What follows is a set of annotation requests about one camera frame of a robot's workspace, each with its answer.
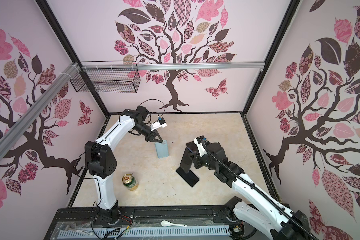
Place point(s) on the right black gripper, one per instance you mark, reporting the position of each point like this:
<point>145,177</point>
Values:
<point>197,160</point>

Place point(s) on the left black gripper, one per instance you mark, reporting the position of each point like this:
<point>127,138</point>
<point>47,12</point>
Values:
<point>152,134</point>

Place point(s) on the black smartphone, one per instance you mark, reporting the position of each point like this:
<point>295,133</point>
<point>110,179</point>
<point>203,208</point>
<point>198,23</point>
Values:
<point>186,161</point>

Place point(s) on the light blue phone case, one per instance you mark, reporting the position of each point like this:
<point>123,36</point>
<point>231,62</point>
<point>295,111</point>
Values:
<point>162,149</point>

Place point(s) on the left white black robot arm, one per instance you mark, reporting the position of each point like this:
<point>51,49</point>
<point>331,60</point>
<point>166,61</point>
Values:
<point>101,162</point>

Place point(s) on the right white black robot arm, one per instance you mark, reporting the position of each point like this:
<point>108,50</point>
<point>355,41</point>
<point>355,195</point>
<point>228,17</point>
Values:
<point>273,219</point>

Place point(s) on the phone with white case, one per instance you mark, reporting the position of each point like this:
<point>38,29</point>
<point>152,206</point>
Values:
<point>190,178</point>

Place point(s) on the green gold drink can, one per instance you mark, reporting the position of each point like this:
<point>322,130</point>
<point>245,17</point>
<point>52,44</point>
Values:
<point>130,182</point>

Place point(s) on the white plastic spoon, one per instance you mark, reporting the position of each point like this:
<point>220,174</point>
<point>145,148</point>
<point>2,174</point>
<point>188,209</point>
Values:
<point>165,223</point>

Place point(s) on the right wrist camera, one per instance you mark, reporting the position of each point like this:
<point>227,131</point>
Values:
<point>200,143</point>

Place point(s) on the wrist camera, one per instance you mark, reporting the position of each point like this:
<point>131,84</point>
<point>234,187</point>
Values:
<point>160,123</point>
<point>200,143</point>

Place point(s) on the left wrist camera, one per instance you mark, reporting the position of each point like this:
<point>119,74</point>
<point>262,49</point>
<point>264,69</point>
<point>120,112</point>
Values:
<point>160,123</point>

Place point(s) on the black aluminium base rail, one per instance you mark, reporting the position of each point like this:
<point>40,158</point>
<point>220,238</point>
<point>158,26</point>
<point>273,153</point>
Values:
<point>217,213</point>

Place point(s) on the black wire basket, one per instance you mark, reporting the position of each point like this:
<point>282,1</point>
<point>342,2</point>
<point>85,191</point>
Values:
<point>107,77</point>

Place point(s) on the back aluminium wall rail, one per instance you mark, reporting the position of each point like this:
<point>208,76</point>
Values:
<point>187,66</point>

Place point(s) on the aluminium wall rail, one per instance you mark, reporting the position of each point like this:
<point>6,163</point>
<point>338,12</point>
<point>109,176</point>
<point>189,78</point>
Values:
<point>187,66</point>
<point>20,127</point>

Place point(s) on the white slotted cable duct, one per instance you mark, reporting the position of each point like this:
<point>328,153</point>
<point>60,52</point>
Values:
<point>146,233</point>

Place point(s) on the left aluminium wall rail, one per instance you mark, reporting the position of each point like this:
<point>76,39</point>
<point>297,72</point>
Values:
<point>20,127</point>

